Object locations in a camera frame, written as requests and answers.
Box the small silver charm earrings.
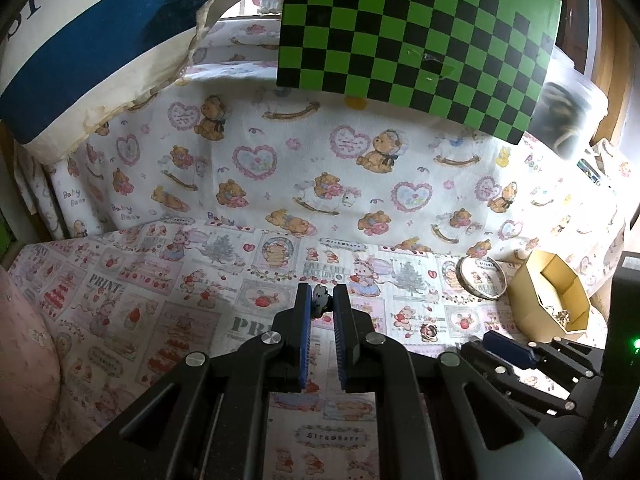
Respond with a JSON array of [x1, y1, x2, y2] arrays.
[[311, 284, 334, 318]]

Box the silver chain jewelry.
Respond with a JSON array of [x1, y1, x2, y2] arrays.
[[551, 309, 570, 327]]

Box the silver bangle bracelet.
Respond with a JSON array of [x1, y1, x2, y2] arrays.
[[455, 253, 509, 302]]

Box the gold octagonal box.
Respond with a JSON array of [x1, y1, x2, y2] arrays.
[[506, 250, 591, 342]]

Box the baby bear print cloth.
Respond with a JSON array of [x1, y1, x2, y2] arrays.
[[14, 18, 626, 292]]

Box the strawberry print table cloth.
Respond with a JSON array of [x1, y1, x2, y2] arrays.
[[1, 219, 520, 479]]

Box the patterned cigarette lighter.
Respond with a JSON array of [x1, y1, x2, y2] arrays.
[[577, 158, 602, 185]]

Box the clear plastic lidded tub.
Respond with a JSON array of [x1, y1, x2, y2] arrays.
[[527, 47, 608, 162]]

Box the green black checkered box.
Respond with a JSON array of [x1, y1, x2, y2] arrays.
[[277, 0, 562, 144]]

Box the striped Hermes Paris curtain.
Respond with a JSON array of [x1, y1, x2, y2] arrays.
[[1, 0, 239, 165]]

